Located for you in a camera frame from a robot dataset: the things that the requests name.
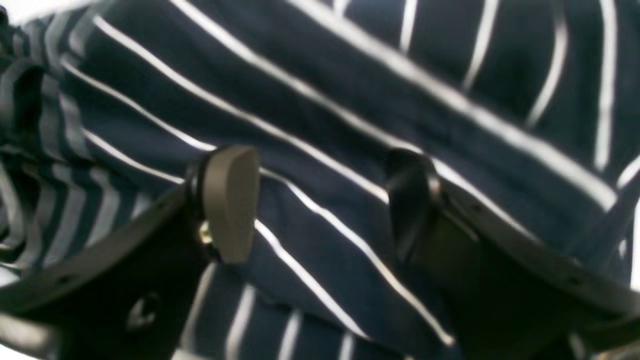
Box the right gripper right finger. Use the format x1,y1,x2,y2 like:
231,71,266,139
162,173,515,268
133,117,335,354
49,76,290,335
385,148,639,360

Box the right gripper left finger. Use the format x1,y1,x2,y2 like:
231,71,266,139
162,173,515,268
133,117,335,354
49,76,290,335
0,145,260,360

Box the black white striped T-shirt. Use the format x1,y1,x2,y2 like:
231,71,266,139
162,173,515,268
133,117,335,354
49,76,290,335
1,0,639,360

